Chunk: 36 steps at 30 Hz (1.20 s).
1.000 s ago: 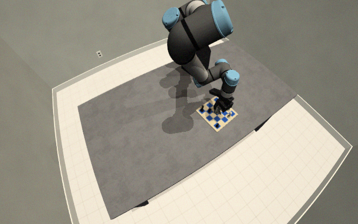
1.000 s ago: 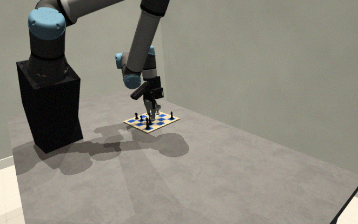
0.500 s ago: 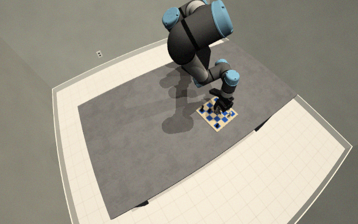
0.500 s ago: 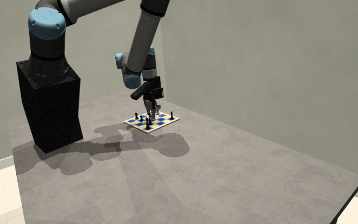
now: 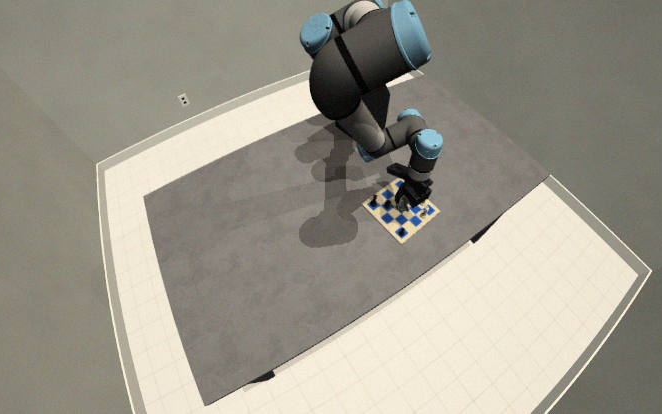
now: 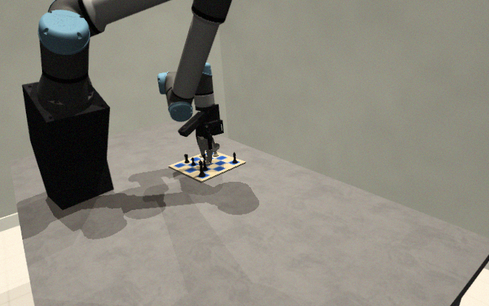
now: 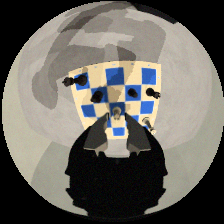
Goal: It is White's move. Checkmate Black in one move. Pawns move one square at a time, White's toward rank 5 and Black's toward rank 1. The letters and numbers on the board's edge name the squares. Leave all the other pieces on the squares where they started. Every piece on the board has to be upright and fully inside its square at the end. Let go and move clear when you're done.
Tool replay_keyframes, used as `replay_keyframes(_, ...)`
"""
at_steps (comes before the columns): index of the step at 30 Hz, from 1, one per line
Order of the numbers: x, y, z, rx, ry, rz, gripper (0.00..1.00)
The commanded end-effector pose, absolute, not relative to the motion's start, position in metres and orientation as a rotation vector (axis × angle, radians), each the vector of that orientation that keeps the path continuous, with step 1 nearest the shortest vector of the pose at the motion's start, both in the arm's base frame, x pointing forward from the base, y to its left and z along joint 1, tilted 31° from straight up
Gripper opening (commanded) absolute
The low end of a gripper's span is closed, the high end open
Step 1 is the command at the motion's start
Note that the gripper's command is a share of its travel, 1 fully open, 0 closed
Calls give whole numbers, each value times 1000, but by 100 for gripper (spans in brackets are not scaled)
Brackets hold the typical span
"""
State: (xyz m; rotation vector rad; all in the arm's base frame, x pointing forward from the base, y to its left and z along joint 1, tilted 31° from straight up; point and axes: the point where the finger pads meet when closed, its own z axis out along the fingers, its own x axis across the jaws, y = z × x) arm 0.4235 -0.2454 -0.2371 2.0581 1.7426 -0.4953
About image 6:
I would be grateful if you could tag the blue and cream chessboard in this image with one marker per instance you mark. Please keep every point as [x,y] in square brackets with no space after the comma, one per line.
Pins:
[218,166]

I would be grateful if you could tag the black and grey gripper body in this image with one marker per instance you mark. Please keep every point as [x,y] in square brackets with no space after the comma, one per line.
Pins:
[213,123]

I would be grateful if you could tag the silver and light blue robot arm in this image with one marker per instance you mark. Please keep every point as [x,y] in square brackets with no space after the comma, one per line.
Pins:
[64,43]

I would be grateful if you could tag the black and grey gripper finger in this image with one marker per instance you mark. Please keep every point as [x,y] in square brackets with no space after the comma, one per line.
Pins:
[211,146]
[201,143]

